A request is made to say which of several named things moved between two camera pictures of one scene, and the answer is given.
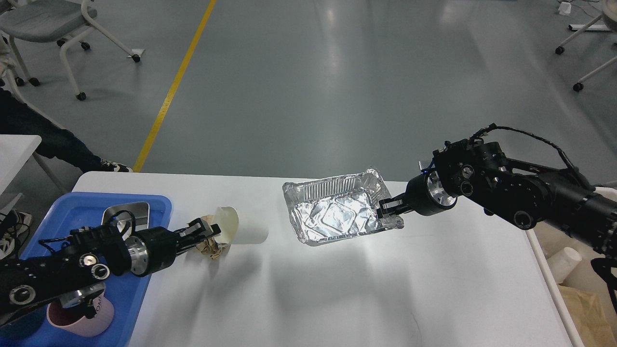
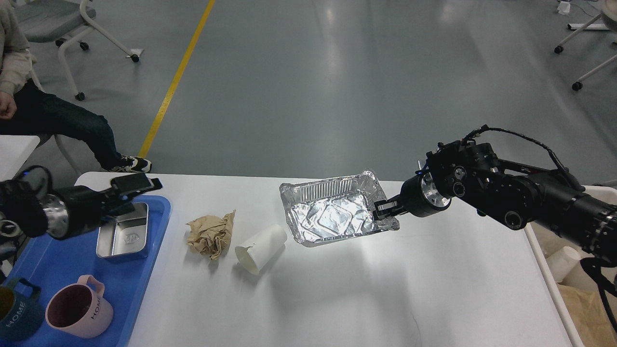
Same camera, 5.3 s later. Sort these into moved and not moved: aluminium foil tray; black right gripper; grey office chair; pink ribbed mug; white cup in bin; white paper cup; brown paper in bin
Moved: white paper cup
Not moved: brown paper in bin; pink ribbed mug; black right gripper; grey office chair; white cup in bin; aluminium foil tray
